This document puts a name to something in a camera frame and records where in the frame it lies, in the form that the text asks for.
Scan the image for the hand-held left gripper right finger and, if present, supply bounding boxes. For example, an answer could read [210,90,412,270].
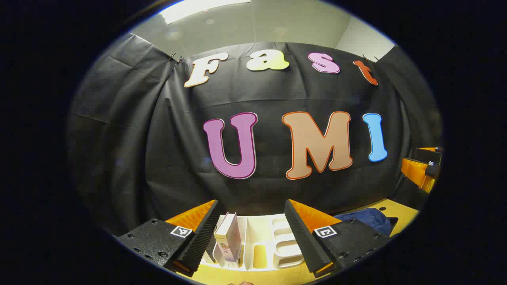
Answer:
[284,199,393,278]

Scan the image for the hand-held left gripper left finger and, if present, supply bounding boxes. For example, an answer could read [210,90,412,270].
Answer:
[118,199,221,277]

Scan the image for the pink cover book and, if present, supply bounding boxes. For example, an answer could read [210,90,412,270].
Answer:
[214,213,242,268]

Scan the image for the white plastic bookshelf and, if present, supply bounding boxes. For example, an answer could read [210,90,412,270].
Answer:
[200,214,305,272]

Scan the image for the blue schoolbag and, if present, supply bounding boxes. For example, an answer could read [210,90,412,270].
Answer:
[335,208,398,237]

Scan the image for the black backdrop cloth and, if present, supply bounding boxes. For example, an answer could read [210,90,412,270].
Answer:
[67,34,442,235]

